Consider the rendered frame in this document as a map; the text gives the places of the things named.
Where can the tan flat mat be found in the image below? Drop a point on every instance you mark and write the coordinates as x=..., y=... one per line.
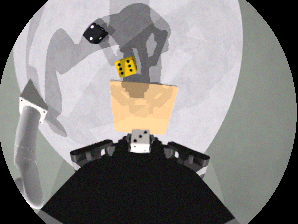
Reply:
x=138, y=105

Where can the yellow die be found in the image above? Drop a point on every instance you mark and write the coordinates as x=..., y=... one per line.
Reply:
x=126, y=66

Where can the white die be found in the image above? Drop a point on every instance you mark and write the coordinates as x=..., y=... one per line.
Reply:
x=140, y=140

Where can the black die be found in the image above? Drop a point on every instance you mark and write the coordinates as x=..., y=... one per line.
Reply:
x=95, y=33

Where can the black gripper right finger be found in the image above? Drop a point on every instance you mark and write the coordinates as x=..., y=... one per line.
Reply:
x=195, y=160

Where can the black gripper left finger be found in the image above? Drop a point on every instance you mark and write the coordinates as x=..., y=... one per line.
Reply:
x=92, y=152

